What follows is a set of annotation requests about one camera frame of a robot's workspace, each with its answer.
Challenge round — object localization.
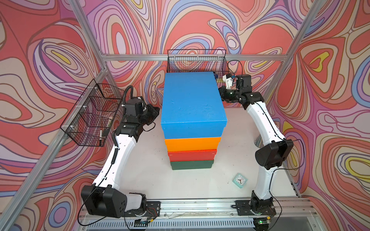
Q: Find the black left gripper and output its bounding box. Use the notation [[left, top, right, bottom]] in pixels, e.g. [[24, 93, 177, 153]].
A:
[[137, 104, 160, 128]]

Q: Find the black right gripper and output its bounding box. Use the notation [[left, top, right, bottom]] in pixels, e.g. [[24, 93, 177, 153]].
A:
[[209, 86, 241, 103]]

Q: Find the orange shoebox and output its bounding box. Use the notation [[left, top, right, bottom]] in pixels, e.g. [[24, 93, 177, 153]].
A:
[[165, 137, 221, 152]]

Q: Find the blue shoebox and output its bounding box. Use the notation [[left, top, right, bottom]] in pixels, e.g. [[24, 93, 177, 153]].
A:
[[161, 72, 227, 140]]

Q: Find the red shoebox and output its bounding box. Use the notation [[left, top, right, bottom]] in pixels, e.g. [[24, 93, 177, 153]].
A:
[[168, 149, 217, 162]]

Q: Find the green shoebox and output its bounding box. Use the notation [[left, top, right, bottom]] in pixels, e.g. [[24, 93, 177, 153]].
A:
[[171, 160, 214, 170]]

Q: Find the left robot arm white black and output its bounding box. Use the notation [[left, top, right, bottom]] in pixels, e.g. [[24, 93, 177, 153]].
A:
[[81, 85, 160, 218]]

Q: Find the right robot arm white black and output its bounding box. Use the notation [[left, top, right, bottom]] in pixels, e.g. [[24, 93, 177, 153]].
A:
[[219, 74, 293, 215]]

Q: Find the metal cup of pencils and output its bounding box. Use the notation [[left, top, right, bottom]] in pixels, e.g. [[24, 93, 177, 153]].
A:
[[254, 135, 264, 148]]

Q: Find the marker pen in left basket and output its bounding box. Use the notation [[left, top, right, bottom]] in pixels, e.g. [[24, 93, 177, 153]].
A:
[[99, 130, 103, 146]]

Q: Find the aluminium horizontal back bar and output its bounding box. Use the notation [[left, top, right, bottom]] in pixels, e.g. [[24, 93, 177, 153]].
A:
[[101, 54, 288, 61]]

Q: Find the small teal alarm clock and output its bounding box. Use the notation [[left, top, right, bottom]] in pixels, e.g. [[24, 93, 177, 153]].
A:
[[232, 173, 248, 189]]

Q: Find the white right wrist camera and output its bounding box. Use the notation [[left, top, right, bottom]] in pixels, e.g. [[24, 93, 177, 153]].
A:
[[222, 73, 235, 90]]

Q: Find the aluminium frame post right corner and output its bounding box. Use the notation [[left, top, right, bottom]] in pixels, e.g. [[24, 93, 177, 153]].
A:
[[263, 0, 326, 105]]

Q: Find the aluminium frame post corner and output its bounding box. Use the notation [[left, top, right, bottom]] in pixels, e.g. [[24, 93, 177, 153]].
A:
[[263, 0, 326, 105], [69, 1, 117, 87]]

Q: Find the black wire basket back wall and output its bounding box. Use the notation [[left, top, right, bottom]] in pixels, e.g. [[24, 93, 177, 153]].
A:
[[167, 48, 229, 79]]

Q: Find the black wire basket wall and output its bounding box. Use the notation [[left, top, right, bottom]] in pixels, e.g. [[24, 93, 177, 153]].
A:
[[60, 80, 124, 147], [167, 48, 229, 79]]

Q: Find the black wire basket left wall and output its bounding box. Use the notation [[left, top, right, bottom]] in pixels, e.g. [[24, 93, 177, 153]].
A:
[[60, 80, 124, 147]]

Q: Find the aluminium frame post left corner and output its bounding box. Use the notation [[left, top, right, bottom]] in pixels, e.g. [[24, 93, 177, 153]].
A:
[[69, 1, 117, 87]]

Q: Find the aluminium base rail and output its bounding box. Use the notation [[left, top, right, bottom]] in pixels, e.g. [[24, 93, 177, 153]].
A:
[[77, 197, 325, 231]]

